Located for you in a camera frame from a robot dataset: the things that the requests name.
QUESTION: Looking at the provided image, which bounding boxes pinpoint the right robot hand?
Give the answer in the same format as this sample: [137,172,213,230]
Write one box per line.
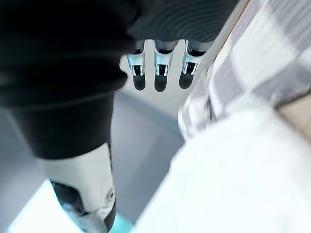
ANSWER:
[0,0,240,233]

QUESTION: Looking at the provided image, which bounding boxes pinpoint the grey white checkered cloth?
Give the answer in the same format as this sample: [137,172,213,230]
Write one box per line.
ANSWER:
[177,0,311,143]

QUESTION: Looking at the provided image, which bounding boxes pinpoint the white bed sheet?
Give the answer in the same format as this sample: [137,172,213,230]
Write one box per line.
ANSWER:
[131,106,311,233]

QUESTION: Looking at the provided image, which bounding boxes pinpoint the white bed rail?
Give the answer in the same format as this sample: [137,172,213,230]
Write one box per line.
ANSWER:
[198,0,251,73]

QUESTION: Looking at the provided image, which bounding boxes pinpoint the wooden bed frame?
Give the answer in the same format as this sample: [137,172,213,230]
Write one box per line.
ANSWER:
[276,95,311,139]

